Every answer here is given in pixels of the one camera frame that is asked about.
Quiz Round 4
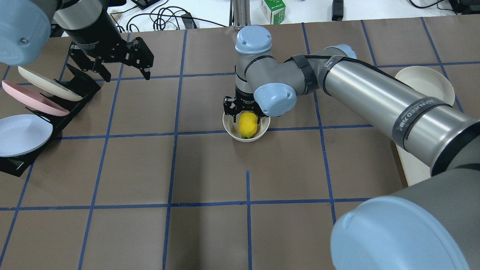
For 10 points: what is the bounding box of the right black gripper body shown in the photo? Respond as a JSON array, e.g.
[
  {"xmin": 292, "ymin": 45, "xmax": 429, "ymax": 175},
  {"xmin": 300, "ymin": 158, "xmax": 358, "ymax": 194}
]
[{"xmin": 223, "ymin": 92, "xmax": 262, "ymax": 113}]

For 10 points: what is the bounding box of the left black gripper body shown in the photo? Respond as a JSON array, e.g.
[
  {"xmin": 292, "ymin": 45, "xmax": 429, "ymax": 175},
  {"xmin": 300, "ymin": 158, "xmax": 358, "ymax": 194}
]
[{"xmin": 68, "ymin": 15, "xmax": 155, "ymax": 73}]

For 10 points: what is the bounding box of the white ceramic bowl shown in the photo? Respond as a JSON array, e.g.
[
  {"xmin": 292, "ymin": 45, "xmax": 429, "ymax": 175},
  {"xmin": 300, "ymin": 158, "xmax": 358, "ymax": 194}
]
[{"xmin": 222, "ymin": 111, "xmax": 271, "ymax": 142}]

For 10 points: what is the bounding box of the yellow lemon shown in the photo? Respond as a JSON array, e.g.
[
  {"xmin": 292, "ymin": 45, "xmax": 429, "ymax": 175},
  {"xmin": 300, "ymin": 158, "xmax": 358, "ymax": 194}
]
[{"xmin": 238, "ymin": 112, "xmax": 258, "ymax": 140}]

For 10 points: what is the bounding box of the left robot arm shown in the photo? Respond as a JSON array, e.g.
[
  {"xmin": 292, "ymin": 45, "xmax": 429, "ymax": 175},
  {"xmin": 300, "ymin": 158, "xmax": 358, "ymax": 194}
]
[{"xmin": 0, "ymin": 0, "xmax": 154, "ymax": 82}]

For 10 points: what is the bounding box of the cream plate in rack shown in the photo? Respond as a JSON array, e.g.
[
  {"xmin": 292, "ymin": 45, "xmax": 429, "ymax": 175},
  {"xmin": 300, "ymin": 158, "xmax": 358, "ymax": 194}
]
[{"xmin": 18, "ymin": 66, "xmax": 83, "ymax": 102}]

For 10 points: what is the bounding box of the pink plate in rack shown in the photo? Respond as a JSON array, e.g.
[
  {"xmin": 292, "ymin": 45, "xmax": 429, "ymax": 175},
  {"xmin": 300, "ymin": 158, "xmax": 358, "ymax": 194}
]
[{"xmin": 2, "ymin": 80, "xmax": 70, "ymax": 116}]

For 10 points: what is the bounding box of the green white carton box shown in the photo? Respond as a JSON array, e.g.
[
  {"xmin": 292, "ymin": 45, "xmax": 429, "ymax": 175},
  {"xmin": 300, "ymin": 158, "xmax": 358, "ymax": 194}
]
[{"xmin": 259, "ymin": 0, "xmax": 286, "ymax": 24}]

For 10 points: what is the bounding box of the light blue plate in rack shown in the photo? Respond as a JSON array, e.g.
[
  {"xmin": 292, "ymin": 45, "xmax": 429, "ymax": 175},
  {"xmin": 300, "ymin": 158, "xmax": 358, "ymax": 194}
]
[{"xmin": 0, "ymin": 114, "xmax": 53, "ymax": 158}]

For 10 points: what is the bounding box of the black dish rack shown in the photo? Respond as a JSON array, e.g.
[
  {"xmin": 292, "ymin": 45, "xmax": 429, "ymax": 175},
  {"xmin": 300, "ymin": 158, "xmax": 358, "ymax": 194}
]
[{"xmin": 0, "ymin": 64, "xmax": 101, "ymax": 177}]

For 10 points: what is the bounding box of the black power adapter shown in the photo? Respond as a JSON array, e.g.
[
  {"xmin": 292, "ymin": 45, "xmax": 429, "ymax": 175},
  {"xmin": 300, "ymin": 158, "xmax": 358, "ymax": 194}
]
[{"xmin": 331, "ymin": 0, "xmax": 344, "ymax": 21}]

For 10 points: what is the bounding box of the white rectangular tray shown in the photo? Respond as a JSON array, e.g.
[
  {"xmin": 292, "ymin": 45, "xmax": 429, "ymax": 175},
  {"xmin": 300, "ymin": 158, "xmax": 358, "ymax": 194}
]
[{"xmin": 395, "ymin": 145, "xmax": 431, "ymax": 187}]

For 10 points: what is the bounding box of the cream round plate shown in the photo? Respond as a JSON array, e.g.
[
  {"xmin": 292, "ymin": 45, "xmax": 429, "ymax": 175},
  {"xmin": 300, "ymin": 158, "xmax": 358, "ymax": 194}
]
[{"xmin": 394, "ymin": 66, "xmax": 455, "ymax": 106}]

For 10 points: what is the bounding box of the aluminium frame post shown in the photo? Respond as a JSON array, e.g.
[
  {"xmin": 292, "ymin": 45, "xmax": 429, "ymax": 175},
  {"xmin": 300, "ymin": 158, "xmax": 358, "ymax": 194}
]
[{"xmin": 229, "ymin": 0, "xmax": 251, "ymax": 31}]

